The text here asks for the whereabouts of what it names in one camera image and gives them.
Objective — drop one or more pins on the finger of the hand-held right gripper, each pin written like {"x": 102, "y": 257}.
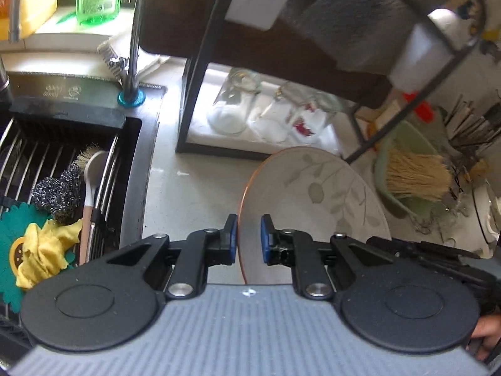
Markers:
{"x": 422, "y": 248}

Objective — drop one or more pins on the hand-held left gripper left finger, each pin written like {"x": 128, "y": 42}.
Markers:
{"x": 232, "y": 237}

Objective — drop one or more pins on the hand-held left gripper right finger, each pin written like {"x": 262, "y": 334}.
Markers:
{"x": 267, "y": 239}

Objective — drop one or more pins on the leaf pattern plate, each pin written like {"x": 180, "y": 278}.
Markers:
{"x": 313, "y": 188}

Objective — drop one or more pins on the person's right hand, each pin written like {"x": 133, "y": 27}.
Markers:
{"x": 487, "y": 326}

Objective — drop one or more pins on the bamboo whisk brush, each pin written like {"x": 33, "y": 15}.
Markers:
{"x": 418, "y": 176}

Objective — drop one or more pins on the white tray mat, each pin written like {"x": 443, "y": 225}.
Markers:
{"x": 203, "y": 135}

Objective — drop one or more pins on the green plastic basket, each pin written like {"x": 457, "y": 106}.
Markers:
{"x": 407, "y": 137}

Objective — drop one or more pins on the clear drinking glass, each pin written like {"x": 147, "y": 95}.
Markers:
{"x": 231, "y": 109}
{"x": 274, "y": 121}

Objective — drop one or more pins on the clear glass with red print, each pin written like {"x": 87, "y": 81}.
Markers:
{"x": 313, "y": 121}

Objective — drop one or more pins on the utensil holder with utensils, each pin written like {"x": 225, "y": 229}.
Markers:
{"x": 469, "y": 125}

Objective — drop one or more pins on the white dish brush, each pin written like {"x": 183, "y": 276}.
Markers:
{"x": 92, "y": 180}

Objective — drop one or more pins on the black metal shelf rack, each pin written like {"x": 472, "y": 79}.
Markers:
{"x": 195, "y": 86}

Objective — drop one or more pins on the steel wool scrubber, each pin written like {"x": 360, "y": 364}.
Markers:
{"x": 46, "y": 195}
{"x": 71, "y": 192}

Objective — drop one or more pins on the yellow cloth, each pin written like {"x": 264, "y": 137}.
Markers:
{"x": 43, "y": 250}

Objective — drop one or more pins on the white cloth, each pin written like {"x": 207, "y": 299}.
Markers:
{"x": 150, "y": 64}

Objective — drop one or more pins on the white cylindrical container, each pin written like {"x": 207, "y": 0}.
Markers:
{"x": 418, "y": 55}

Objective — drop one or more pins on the black sink drain rack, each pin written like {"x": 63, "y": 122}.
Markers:
{"x": 43, "y": 156}

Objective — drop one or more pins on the small grey bristle brush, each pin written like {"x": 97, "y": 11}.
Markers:
{"x": 111, "y": 60}

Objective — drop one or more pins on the green flower-shaped sponge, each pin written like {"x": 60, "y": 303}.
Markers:
{"x": 11, "y": 219}

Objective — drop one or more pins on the chrome faucet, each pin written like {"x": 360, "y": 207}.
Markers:
{"x": 135, "y": 35}

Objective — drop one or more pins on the grey towel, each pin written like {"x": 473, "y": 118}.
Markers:
{"x": 364, "y": 19}

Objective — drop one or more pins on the yellow plastic container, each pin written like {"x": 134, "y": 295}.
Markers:
{"x": 33, "y": 4}

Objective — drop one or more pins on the chrome curved pipe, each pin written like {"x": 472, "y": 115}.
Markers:
{"x": 16, "y": 11}

